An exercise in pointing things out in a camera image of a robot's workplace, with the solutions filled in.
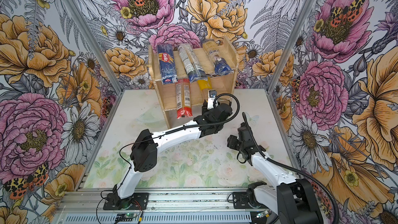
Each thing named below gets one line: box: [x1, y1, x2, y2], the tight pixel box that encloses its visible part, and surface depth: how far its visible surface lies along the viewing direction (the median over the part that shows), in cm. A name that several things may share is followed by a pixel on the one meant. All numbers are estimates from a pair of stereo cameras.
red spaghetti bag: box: [175, 78, 193, 119], surface depth 85 cm
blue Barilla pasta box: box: [157, 44, 179, 85], surface depth 69 cm
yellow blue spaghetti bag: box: [202, 38, 235, 76], surface depth 73 cm
